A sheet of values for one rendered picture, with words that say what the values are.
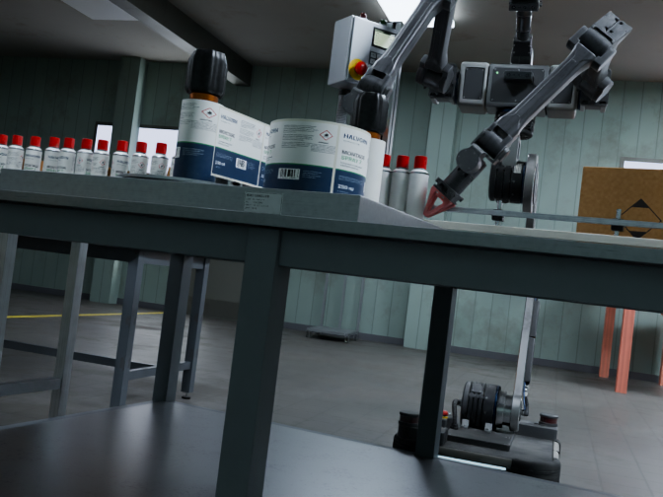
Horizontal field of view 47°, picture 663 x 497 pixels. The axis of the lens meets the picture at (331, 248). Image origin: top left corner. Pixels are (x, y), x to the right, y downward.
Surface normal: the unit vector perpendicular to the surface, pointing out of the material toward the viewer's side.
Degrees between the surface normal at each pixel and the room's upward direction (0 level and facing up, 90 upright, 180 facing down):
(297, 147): 90
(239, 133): 90
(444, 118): 90
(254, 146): 90
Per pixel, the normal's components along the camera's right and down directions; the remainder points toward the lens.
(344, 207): -0.39, -0.08
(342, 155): 0.52, 0.04
